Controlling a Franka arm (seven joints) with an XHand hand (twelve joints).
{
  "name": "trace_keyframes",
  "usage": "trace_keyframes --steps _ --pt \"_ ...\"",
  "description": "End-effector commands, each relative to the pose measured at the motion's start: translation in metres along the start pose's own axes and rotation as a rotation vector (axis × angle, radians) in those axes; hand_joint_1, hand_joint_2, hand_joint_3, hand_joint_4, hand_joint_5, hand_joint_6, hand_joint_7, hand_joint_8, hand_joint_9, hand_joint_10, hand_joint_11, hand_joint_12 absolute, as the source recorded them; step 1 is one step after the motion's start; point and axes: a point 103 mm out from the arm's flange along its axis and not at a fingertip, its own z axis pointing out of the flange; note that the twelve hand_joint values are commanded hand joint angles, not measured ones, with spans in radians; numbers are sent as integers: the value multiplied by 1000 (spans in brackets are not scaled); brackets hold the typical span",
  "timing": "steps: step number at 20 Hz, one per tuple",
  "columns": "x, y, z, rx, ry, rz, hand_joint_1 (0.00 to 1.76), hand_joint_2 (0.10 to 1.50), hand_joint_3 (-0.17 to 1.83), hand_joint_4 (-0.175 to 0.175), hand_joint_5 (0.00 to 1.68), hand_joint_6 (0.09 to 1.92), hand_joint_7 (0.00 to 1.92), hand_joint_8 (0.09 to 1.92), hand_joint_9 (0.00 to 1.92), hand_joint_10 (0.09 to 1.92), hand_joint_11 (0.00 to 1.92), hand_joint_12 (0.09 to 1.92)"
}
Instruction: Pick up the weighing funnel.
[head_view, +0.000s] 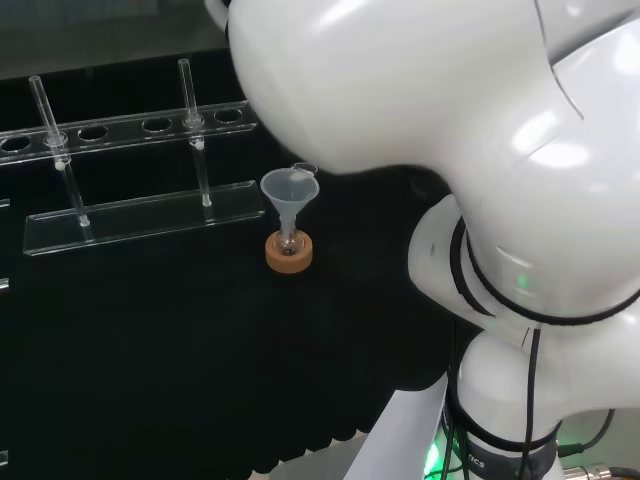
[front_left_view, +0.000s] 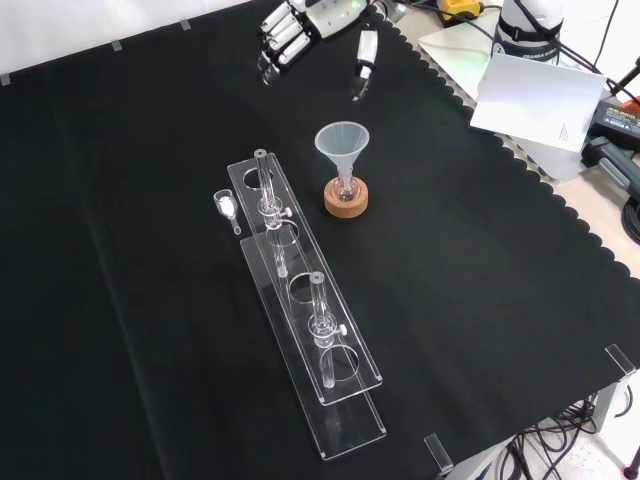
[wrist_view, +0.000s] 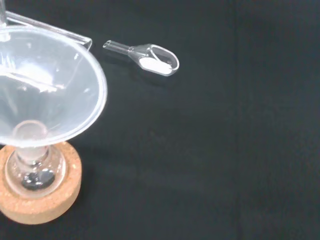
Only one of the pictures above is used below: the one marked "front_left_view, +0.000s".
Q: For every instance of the yellow stop button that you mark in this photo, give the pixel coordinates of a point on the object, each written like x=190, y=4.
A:
x=457, y=7

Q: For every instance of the pale board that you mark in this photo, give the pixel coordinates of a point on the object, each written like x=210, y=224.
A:
x=450, y=50

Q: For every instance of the black power adapter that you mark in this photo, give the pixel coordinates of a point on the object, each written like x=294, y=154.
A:
x=617, y=117

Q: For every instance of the white card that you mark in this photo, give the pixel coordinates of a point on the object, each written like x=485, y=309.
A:
x=540, y=100

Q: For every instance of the black bench cloth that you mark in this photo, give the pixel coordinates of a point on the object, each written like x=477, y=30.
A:
x=150, y=250

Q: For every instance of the black plug block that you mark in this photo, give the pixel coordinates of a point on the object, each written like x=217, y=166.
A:
x=607, y=155

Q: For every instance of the small round-bottom glass flask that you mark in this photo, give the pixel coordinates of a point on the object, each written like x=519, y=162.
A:
x=345, y=189

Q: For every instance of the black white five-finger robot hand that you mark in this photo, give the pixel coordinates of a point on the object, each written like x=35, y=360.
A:
x=325, y=17

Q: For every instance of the clear acrylic funnel stand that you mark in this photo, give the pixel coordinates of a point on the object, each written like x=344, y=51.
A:
x=350, y=430

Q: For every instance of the translucent plastic funnel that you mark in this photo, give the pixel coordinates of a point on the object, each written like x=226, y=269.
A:
x=341, y=142

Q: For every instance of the small clear weighing funnel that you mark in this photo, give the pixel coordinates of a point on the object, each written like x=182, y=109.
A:
x=225, y=204

